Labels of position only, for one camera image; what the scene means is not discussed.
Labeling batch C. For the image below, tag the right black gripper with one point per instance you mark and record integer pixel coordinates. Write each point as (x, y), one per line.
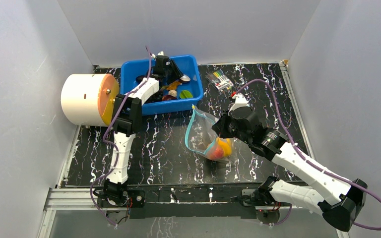
(223, 125)

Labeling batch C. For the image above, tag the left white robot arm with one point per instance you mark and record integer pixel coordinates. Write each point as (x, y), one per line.
(126, 123)

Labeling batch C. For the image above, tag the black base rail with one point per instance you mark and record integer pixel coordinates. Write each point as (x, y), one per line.
(199, 200)

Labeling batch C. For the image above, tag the orange starfish cookie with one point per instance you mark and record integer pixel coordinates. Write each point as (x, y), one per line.
(173, 86)

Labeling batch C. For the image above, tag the small beige mushroom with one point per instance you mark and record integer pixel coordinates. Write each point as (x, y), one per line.
(172, 93)

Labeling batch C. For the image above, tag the round white brown slice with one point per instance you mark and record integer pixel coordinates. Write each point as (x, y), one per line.
(184, 79)

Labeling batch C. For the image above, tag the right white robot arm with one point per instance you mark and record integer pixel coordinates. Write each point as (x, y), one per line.
(339, 202)

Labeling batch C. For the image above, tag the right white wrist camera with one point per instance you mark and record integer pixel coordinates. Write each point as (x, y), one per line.
(239, 101)

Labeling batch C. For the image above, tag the blue plastic bin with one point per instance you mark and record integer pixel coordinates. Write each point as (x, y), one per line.
(187, 65)

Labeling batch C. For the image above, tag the orange peach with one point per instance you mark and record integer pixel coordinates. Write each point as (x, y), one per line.
(216, 153)

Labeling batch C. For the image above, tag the purple eggplant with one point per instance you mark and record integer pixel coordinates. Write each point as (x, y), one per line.
(155, 98)

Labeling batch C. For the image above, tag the yellow bell pepper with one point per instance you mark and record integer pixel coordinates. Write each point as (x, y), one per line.
(227, 145)

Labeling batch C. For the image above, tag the white cylinder container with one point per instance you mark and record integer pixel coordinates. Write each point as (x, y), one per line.
(88, 99)

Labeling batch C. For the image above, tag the pack of coloured markers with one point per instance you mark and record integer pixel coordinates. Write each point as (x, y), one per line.
(220, 81)

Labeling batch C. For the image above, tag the clear zip top bag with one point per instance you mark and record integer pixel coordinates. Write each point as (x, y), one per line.
(199, 137)

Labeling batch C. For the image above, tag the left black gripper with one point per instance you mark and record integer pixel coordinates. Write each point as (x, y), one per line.
(176, 74)

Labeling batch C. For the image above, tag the green leaf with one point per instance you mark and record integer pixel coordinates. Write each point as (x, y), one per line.
(185, 94)

